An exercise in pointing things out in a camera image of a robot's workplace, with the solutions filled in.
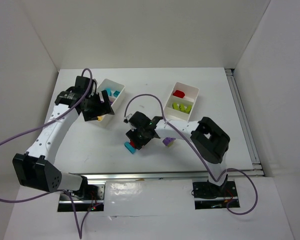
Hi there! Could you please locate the large teal curved lego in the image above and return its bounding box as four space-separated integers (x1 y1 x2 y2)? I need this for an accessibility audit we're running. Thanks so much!
104 88 113 97

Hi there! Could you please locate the red lego cluster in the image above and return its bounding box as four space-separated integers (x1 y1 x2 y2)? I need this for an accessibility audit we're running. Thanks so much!
129 141 136 148

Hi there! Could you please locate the purple rounded lego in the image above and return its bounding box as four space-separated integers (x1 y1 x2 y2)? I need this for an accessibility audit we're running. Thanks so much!
162 137 176 147

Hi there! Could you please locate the lime green lego brick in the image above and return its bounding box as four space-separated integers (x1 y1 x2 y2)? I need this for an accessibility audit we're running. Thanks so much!
179 104 192 114

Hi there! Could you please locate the red curved lego brick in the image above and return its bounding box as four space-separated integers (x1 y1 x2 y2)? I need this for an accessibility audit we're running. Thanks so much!
172 90 185 99

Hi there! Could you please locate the green leaf lego piece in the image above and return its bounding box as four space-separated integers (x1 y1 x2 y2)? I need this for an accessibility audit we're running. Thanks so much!
172 102 180 111

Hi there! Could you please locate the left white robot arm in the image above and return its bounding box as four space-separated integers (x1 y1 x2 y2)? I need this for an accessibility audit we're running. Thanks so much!
12 76 114 199

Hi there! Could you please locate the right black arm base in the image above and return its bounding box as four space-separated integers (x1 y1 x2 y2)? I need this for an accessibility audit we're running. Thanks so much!
191 181 240 210

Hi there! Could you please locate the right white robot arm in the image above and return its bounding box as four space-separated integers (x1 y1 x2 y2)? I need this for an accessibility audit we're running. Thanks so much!
124 111 230 191

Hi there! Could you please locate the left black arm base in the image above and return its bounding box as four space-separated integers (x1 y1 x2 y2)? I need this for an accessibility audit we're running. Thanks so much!
57 181 106 213

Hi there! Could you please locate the small teal lego brick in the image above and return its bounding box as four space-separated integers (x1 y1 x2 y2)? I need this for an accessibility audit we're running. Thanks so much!
113 90 120 98

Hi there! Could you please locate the left white plastic container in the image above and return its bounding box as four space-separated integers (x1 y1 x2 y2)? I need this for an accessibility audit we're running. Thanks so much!
89 78 125 128

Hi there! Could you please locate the white plastic container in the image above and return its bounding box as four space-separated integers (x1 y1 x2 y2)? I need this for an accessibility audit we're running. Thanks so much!
89 78 125 128
163 82 200 121

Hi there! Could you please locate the right white plastic container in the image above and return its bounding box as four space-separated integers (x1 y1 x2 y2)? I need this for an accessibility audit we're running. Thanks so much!
163 82 200 121

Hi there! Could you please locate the aluminium table rail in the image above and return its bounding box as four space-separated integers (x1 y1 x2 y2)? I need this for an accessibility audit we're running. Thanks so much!
79 169 265 183

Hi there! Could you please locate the right side aluminium rail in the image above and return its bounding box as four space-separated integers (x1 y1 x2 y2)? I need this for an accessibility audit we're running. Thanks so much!
224 68 261 165

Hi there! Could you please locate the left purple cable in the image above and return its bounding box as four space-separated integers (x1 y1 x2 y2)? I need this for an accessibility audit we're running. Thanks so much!
0 68 98 240

